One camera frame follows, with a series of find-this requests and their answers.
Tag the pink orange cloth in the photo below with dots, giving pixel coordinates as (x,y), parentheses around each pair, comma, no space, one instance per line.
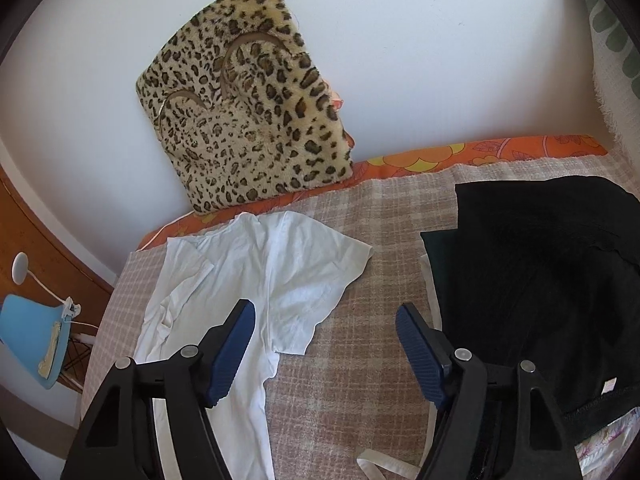
(337,102)

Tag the white t-shirt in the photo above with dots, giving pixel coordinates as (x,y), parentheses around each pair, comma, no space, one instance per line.
(295,270)

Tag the leaf print pillow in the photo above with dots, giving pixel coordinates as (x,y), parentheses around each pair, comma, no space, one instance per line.
(617,85)

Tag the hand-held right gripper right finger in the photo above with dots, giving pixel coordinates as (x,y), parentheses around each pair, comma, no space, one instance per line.
(420,355)

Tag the plaid blanket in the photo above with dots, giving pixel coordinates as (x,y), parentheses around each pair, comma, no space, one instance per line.
(360,385)

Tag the leopard print bag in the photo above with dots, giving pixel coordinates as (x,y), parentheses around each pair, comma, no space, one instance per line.
(240,125)

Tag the black garment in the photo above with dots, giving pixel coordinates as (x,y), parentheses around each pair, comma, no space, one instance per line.
(525,270)

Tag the blue chair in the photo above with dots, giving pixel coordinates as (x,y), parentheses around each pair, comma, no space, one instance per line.
(25,330)

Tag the white clip lamp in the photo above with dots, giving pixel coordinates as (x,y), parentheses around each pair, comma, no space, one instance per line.
(20,263)

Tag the orange floral bed sheet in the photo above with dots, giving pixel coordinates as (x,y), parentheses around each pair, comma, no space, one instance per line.
(450,157)

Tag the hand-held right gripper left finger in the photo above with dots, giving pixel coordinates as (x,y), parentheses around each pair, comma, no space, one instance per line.
(232,350)

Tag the pale floral cloth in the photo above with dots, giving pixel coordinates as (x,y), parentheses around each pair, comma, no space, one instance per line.
(600,440)

